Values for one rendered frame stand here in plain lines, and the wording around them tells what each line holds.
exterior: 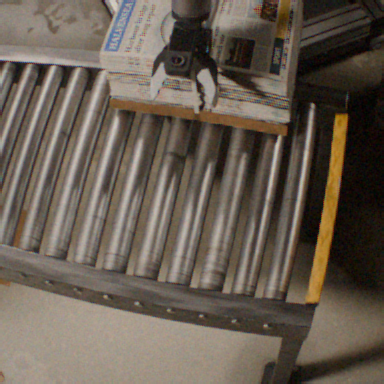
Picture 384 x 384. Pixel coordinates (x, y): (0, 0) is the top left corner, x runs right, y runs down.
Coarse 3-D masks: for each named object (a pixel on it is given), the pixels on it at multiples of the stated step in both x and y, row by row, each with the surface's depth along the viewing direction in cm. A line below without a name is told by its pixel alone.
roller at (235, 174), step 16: (240, 128) 180; (240, 144) 179; (240, 160) 177; (224, 176) 177; (240, 176) 176; (224, 192) 175; (240, 192) 175; (224, 208) 174; (240, 208) 175; (224, 224) 172; (224, 240) 171; (208, 256) 170; (224, 256) 170; (208, 272) 169; (224, 272) 170; (208, 288) 167
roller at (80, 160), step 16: (96, 80) 188; (96, 96) 186; (96, 112) 184; (80, 128) 183; (96, 128) 183; (80, 144) 181; (96, 144) 184; (80, 160) 180; (80, 176) 179; (64, 192) 177; (80, 192) 179; (64, 208) 176; (64, 224) 175; (48, 240) 174; (64, 240) 174; (64, 256) 173
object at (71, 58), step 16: (0, 48) 194; (16, 48) 193; (32, 48) 193; (48, 48) 192; (64, 48) 192; (0, 64) 194; (16, 64) 193; (48, 64) 191; (64, 64) 190; (80, 64) 189; (96, 64) 189; (16, 80) 201; (64, 80) 197; (304, 96) 182; (320, 96) 182; (336, 96) 182; (320, 112) 185
